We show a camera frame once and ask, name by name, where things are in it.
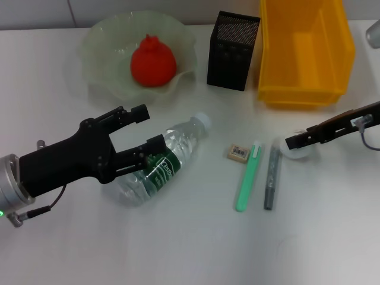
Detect yellow plastic bin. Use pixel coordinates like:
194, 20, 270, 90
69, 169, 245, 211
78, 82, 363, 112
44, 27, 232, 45
256, 0, 356, 110

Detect beige eraser with barcode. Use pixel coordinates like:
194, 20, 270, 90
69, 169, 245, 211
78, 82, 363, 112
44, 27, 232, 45
227, 144, 249, 163

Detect dark right gripper cable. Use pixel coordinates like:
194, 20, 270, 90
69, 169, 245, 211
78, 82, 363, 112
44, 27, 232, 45
351, 114, 380, 149

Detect white paper ball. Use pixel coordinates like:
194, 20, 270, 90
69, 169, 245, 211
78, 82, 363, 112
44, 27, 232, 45
280, 135, 315, 161

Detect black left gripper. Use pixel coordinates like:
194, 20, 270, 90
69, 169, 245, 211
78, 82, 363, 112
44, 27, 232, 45
18, 104, 166, 199

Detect dark left gripper cable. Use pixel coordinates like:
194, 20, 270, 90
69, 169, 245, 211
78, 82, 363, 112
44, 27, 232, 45
8, 184, 68, 229

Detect pale green glass fruit bowl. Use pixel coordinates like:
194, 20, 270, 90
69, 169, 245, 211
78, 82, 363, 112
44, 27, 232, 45
81, 11, 198, 105

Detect clear green-label water bottle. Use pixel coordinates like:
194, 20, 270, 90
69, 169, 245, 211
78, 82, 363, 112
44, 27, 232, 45
118, 112, 212, 208

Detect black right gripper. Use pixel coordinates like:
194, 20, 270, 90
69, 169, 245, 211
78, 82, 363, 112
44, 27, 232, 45
284, 100, 380, 149

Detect grey marker pen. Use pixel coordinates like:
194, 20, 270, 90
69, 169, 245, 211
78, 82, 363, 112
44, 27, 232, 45
264, 145, 282, 211

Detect green pen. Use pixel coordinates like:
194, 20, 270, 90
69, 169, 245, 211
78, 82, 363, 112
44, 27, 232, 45
236, 140, 262, 213

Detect dark gripper cable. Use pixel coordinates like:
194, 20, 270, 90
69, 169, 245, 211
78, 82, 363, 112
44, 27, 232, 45
8, 184, 68, 229
351, 114, 380, 149

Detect red-orange toy orange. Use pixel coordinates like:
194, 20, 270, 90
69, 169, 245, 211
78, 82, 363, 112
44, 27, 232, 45
130, 34, 178, 87

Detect black mesh pen holder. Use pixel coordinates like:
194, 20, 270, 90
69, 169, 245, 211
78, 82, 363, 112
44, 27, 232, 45
207, 11, 261, 91

